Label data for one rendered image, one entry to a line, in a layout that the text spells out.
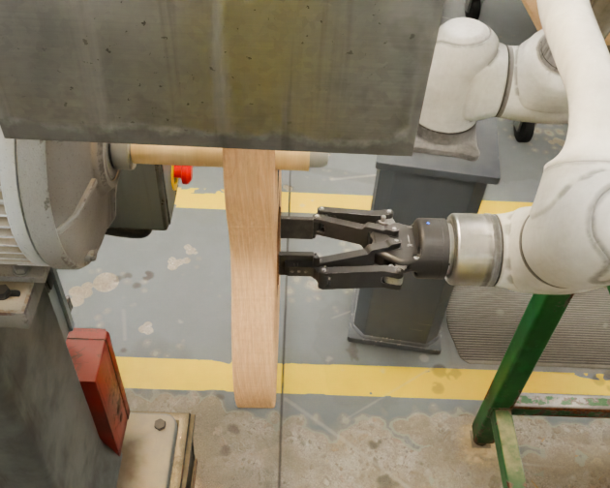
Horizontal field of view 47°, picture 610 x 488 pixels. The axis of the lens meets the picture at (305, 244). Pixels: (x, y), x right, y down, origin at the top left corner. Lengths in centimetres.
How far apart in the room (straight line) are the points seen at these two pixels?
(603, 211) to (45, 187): 49
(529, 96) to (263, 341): 96
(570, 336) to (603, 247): 161
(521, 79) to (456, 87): 13
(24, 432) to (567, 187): 78
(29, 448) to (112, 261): 127
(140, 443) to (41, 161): 105
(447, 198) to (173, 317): 93
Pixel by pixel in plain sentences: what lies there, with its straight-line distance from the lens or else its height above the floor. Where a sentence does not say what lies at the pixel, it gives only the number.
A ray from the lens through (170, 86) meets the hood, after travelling 50.
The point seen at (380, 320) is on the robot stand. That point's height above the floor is 11.
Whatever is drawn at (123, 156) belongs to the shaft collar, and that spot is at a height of 126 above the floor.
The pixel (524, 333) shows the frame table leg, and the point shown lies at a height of 51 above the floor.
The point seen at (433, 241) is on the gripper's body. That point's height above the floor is 112.
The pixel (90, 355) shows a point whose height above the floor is 62.
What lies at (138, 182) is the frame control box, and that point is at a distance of 105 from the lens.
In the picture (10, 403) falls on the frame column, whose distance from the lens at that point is 102.
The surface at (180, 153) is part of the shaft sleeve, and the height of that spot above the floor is 126.
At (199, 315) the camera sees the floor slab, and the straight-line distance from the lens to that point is 215.
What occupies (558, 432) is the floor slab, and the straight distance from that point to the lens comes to 210.
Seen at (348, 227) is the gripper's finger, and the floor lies 109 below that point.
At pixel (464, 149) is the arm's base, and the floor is 72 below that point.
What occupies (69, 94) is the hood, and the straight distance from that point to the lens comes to 52.
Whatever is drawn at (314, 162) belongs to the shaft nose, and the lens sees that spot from 72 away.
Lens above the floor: 172
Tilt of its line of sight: 48 degrees down
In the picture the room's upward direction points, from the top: 4 degrees clockwise
